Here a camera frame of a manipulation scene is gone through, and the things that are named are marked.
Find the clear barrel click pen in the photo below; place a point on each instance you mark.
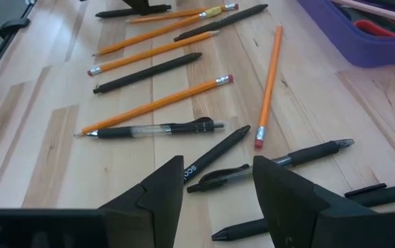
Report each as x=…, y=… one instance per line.
x=114, y=132
x=311, y=153

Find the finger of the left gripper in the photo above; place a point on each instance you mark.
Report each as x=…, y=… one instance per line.
x=138, y=5

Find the black pen with white lettering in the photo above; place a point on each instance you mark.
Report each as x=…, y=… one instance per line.
x=218, y=151

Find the black edge clamp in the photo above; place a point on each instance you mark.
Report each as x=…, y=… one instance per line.
x=12, y=25

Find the orange pencil red eraser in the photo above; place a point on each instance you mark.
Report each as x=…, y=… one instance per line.
x=169, y=15
x=269, y=86
x=156, y=105
x=149, y=53

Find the purple plastic supply box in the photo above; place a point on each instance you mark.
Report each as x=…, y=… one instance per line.
x=355, y=48

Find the black pen with clip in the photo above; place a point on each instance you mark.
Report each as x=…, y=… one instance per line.
x=383, y=194

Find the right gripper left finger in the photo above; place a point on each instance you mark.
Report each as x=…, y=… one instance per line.
x=156, y=213

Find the orange pencil yellow eraser cap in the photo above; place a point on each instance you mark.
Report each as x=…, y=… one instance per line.
x=149, y=34

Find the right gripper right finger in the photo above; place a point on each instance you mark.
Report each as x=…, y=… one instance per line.
x=286, y=206

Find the matte black pen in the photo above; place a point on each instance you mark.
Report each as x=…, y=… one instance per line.
x=221, y=22
x=109, y=14
x=149, y=72

